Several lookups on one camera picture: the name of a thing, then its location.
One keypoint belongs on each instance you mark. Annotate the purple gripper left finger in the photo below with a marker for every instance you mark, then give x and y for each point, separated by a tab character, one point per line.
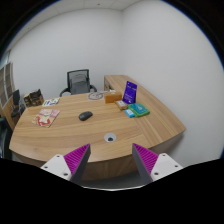
70	166

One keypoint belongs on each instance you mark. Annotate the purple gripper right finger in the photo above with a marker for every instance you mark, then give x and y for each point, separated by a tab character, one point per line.
152	166

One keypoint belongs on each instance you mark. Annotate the black computer mouse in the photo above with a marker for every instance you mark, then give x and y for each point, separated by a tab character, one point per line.
85	115

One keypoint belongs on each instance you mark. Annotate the red illustrated magazine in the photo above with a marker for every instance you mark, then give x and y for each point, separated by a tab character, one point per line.
45	117

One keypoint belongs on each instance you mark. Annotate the small blue packet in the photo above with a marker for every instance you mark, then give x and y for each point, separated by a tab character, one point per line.
129	113

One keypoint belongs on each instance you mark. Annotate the wooden office desk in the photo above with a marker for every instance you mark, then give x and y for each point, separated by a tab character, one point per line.
35	145

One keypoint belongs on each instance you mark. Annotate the white green booklet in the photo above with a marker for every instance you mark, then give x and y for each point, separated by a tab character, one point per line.
51	102

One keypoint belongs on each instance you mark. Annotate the small tan box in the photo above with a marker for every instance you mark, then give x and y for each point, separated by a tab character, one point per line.
121	105

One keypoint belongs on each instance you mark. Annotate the round grey coaster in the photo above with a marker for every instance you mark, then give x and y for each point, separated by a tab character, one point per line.
95	96

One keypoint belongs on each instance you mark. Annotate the dark cardboard box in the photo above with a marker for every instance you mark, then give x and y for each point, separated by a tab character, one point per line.
34	98

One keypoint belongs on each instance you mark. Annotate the black side chair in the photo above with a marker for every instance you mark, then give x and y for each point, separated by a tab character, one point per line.
18	107

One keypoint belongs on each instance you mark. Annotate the orange brown box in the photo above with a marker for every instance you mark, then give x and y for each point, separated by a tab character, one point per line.
111	97

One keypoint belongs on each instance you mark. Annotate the black mesh office chair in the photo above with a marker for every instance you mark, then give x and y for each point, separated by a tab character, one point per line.
78	82

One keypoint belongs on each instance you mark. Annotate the wooden bookshelf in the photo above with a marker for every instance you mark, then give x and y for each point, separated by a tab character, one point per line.
7	88

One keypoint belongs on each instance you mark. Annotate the grey cable grommet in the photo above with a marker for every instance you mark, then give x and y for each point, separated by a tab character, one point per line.
110	137

